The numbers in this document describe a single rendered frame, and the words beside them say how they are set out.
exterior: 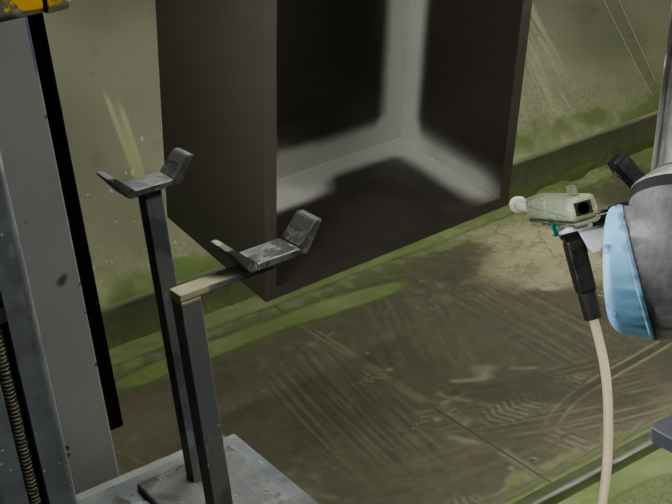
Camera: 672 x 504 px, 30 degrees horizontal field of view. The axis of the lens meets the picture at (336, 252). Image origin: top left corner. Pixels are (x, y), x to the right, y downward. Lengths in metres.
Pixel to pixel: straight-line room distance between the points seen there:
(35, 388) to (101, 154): 2.23
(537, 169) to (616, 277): 2.31
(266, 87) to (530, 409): 0.99
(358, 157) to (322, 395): 0.53
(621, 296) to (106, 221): 1.88
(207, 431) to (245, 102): 1.24
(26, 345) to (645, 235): 0.74
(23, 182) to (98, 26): 1.85
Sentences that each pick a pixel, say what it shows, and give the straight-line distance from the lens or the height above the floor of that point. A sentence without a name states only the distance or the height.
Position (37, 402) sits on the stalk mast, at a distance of 0.94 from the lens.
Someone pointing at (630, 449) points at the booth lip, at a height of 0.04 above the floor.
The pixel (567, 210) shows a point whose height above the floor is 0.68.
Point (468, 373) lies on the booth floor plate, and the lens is 2.82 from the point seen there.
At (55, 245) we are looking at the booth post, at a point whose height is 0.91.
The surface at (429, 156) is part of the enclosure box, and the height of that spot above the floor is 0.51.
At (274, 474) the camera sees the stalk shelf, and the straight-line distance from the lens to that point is 1.21.
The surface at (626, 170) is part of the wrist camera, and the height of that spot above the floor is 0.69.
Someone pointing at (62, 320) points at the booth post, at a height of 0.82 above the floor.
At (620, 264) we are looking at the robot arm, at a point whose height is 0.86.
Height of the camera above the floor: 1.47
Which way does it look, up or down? 24 degrees down
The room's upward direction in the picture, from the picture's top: 6 degrees counter-clockwise
